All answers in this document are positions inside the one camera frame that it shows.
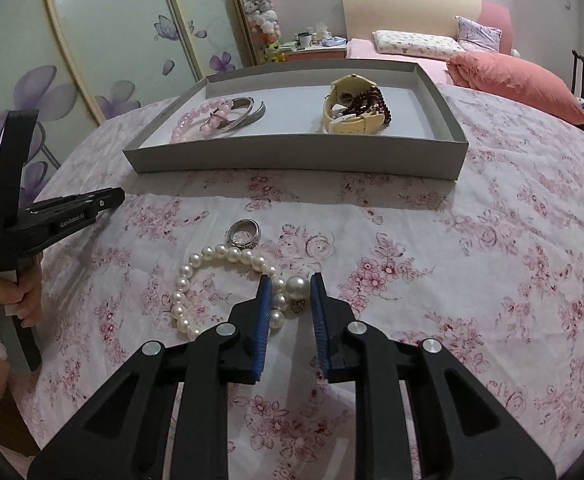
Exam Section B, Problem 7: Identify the white pearl necklace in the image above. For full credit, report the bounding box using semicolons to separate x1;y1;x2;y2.
171;244;310;338

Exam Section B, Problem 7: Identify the flower print sliding wardrobe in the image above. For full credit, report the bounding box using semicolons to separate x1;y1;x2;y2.
0;0;255;201

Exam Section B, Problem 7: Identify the pink bead bracelet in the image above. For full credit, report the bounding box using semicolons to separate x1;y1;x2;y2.
171;100;235;143

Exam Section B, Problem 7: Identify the silver ring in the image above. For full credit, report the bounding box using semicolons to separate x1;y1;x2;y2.
226;219;261;250

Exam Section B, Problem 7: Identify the folded pink quilt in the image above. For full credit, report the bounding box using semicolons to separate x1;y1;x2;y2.
446;51;584;126

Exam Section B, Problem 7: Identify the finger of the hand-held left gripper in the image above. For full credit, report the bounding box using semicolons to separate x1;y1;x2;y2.
0;109;40;233
27;187;126;221

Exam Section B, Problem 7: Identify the white patterned pillow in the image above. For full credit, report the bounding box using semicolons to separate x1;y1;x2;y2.
373;30;465;58

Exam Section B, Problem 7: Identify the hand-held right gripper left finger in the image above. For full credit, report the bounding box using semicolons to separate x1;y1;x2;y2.
27;275;273;480

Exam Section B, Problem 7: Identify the silver bangle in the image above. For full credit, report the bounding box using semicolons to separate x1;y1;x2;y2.
204;97;267;133

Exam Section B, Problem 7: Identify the person's left hand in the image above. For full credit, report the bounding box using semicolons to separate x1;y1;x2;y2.
0;254;44;328

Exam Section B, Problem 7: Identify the pink nightstand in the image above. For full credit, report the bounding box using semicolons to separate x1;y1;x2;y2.
272;42;347;62

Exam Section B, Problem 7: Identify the pink bed sheet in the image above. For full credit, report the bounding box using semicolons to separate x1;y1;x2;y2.
346;37;452;86

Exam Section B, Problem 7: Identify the purple patterned pillow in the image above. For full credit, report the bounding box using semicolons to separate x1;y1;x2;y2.
456;16;502;53

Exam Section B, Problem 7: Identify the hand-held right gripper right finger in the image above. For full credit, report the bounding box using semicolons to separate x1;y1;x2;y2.
311;272;557;480

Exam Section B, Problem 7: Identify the cream wrist watch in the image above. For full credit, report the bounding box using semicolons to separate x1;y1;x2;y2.
322;74;387;135

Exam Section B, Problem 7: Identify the dark red bead bracelet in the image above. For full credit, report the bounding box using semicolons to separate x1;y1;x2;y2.
344;86;393;126

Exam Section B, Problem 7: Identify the grey cardboard tray box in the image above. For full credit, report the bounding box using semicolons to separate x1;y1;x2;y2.
123;58;469;181

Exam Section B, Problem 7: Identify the stack of plush toys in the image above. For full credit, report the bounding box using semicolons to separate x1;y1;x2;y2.
244;0;283;63

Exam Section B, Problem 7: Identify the cream and pink headboard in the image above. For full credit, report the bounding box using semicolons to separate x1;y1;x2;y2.
340;0;515;56

